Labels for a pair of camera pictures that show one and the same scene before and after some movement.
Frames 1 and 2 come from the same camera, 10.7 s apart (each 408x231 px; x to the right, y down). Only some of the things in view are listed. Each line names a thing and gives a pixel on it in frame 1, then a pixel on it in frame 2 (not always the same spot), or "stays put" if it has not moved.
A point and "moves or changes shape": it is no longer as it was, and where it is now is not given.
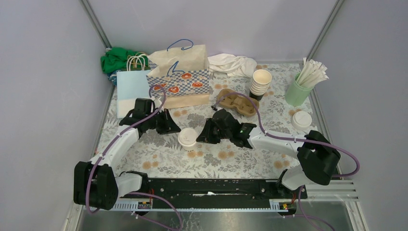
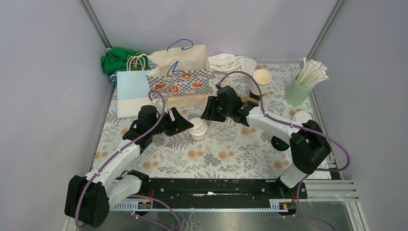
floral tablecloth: (161, 156) stays put
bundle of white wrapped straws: (312, 73) stays put
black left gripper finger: (171, 125) → (181, 124)
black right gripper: (206, 135) → (210, 112)
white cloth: (234, 66) stays put
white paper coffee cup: (189, 148) moves or changes shape
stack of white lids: (301, 120) stays put
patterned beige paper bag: (183, 72) stays put
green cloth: (117, 58) stays put
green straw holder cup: (297, 94) stays put
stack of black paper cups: (261, 81) stays put
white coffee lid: (187, 136) → (199, 127)
